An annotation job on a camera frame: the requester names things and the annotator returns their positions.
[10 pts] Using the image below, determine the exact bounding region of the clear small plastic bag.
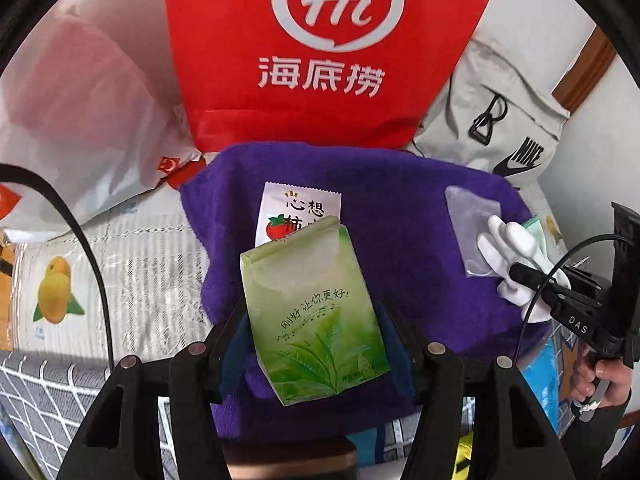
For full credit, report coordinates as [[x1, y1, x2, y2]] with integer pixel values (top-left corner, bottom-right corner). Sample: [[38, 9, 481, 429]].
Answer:
[[445, 185, 501, 278]]

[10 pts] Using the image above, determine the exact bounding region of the green tea tissue pack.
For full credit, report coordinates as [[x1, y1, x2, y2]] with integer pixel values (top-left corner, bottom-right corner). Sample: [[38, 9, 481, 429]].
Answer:
[[240, 217, 390, 406]]

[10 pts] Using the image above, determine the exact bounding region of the person's right hand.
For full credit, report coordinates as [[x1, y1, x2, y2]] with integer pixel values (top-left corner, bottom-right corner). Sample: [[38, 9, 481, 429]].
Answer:
[[570, 341, 634, 408]]

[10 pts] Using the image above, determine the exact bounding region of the yellow black pouch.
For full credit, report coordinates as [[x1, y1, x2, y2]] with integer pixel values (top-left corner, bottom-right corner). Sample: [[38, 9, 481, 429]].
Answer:
[[452, 432, 473, 480]]

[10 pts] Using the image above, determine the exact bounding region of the blue tissue box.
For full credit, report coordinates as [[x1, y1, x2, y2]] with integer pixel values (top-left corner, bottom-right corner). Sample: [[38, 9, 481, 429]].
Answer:
[[518, 324, 561, 434]]

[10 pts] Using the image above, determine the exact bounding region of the grey checked blanket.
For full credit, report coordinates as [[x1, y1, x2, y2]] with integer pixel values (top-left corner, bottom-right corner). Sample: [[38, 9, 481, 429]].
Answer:
[[0, 349, 476, 480]]

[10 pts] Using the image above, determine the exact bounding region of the dark green tea box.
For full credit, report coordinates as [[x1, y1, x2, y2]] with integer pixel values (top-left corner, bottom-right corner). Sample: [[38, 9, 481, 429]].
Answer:
[[221, 437, 358, 480]]

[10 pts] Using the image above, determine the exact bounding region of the purple fleece towel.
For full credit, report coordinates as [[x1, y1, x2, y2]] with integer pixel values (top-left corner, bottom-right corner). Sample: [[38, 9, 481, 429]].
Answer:
[[178, 142, 551, 443]]

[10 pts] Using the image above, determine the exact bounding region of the beige Nike waist bag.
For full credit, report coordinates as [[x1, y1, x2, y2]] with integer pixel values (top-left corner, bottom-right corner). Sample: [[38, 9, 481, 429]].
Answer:
[[407, 28, 570, 188]]

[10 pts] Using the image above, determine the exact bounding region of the white red snack sachet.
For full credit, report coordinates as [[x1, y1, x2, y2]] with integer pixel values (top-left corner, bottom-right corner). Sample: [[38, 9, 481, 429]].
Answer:
[[255, 182, 342, 246]]

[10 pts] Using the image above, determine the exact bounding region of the white Miniso plastic bag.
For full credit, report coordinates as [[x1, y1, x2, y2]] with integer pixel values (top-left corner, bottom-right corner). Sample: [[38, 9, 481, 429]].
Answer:
[[1, 12, 200, 223]]

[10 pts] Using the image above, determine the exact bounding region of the red paper shopping bag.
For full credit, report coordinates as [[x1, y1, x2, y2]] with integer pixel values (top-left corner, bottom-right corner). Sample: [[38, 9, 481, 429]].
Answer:
[[166, 0, 489, 152]]

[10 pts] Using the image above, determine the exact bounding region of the brown wooden door frame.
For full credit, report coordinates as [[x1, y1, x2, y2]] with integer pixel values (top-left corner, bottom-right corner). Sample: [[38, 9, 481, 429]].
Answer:
[[552, 26, 617, 114]]

